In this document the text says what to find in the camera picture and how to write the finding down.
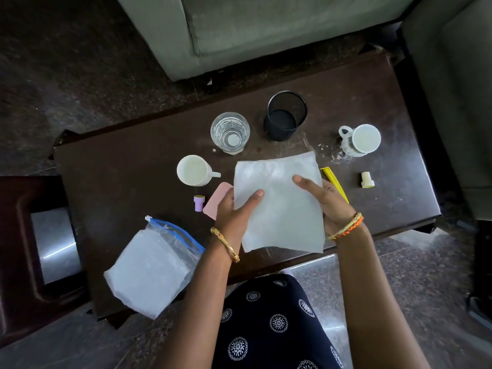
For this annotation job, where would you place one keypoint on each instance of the yellow plastic tool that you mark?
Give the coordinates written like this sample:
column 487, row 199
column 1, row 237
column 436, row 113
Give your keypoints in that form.
column 333, row 180

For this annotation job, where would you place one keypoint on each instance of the person's left forearm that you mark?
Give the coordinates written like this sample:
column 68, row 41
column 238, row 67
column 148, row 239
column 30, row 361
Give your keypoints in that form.
column 200, row 303

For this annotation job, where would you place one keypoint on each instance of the small cream and yellow cap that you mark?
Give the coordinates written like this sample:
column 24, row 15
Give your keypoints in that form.
column 367, row 180

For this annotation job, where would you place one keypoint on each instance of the plain white mug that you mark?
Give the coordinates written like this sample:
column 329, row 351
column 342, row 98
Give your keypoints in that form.
column 195, row 171

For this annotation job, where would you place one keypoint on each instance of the person's right forearm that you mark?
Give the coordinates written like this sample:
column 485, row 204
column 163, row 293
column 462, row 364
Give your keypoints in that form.
column 373, row 299

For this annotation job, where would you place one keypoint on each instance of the gold bangle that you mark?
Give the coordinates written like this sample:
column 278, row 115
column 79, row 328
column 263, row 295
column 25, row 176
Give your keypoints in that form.
column 225, row 244

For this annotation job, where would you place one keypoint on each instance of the white paper napkin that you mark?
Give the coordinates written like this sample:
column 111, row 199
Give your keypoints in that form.
column 280, row 203

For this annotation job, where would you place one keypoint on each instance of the person's left thumb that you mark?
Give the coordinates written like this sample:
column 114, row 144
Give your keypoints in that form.
column 251, row 200

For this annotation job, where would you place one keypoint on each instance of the person's right thumb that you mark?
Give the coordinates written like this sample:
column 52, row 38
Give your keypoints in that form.
column 307, row 185

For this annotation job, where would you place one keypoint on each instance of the dark wooden coffee table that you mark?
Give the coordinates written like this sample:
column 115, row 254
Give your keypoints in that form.
column 153, row 165

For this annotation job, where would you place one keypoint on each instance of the clear zip bag of napkins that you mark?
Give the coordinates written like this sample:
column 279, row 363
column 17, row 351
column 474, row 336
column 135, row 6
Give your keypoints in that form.
column 153, row 265

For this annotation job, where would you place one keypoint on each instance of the dark wooden side table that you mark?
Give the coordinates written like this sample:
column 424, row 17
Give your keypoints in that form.
column 23, row 257

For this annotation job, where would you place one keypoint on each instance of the person's right hand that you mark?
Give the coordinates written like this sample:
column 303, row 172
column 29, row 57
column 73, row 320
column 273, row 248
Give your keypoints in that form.
column 330, row 207

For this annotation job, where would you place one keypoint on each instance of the white mug with print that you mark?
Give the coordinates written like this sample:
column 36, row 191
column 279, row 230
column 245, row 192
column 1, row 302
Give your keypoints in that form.
column 361, row 140

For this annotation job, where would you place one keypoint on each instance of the dark blue patterned clothing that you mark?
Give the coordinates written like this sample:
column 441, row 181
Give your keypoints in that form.
column 273, row 326

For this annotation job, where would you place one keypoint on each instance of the grey-green sofa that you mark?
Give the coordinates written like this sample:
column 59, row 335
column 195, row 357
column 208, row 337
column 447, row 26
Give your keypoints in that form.
column 246, row 30

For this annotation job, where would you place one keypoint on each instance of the pink sponge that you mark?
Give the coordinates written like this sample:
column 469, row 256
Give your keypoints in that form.
column 216, row 201

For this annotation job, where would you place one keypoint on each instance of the person's left hand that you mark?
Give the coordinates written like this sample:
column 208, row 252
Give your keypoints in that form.
column 230, row 219

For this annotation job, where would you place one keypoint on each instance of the clear drinking glass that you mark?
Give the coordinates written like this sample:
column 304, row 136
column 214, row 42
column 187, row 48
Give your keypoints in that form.
column 230, row 132

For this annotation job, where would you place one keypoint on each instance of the black mesh pen holder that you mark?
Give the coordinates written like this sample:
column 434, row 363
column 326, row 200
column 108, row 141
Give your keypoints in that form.
column 285, row 116

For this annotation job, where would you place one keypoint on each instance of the grey-green armchair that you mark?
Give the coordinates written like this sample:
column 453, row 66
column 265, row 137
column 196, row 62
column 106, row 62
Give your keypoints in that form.
column 453, row 96

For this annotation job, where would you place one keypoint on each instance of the small purple cap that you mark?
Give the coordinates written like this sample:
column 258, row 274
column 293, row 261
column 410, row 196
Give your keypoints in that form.
column 198, row 203

